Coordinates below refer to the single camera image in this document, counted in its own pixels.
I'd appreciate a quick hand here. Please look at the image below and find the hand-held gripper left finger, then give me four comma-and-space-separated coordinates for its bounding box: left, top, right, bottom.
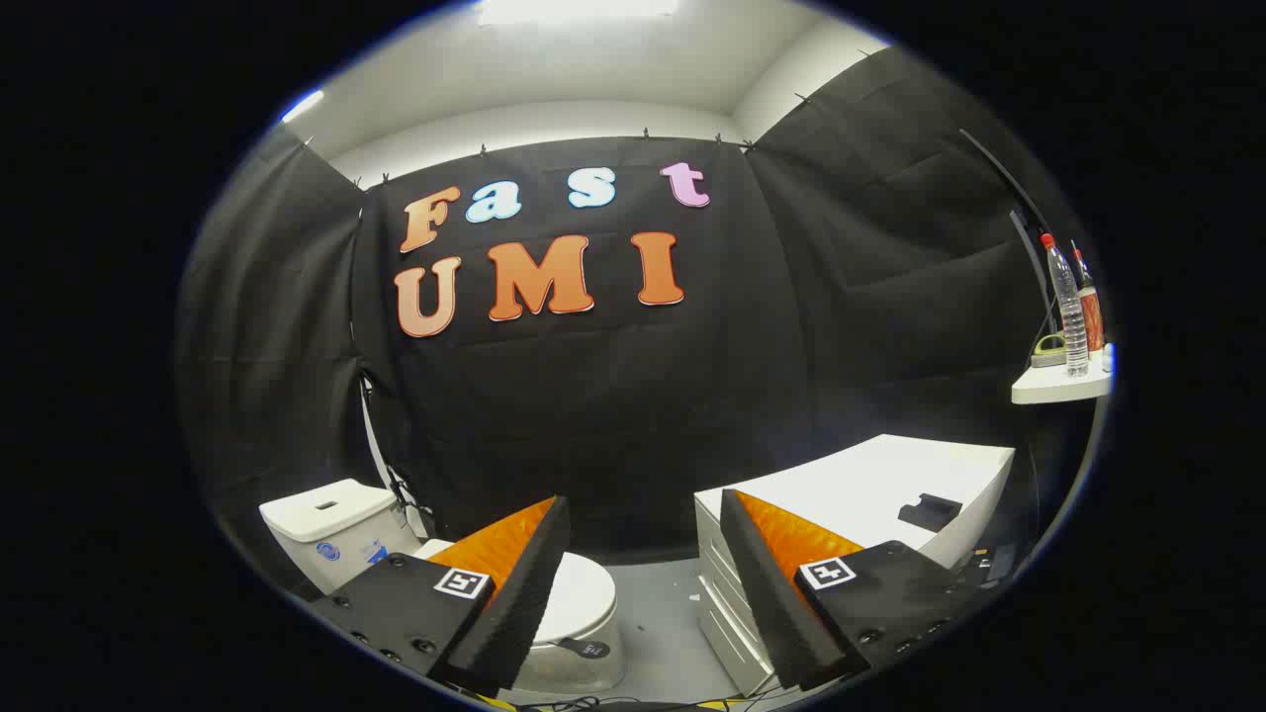
305, 494, 573, 698

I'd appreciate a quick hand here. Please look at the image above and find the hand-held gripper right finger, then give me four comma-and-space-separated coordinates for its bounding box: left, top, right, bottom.
719, 488, 990, 693

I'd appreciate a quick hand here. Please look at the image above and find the white drawer cabinet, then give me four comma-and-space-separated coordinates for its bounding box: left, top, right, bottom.
692, 433, 1018, 698

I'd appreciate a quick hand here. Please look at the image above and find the small black holder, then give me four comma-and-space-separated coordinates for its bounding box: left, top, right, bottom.
898, 492, 963, 533

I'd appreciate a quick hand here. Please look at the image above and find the black backdrop cloth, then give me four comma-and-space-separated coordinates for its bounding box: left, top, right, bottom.
176, 44, 1099, 594

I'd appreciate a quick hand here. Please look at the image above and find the clear water bottle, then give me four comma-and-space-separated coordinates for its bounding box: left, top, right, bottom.
1040, 233, 1090, 378

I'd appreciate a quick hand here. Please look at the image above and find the red-labelled bottle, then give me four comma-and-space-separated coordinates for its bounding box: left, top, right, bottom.
1071, 242, 1106, 355

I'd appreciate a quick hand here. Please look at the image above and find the thin black curved rod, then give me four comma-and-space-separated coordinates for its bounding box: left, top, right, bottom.
957, 129, 1055, 337

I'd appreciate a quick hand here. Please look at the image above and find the ceiling light panel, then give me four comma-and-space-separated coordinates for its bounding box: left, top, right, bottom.
475, 0, 683, 27

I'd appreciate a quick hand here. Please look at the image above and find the white hose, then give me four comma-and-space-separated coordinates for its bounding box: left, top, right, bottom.
358, 374, 436, 541

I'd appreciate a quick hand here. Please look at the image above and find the white wall shelf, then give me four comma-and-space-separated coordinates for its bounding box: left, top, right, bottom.
1011, 346, 1115, 405

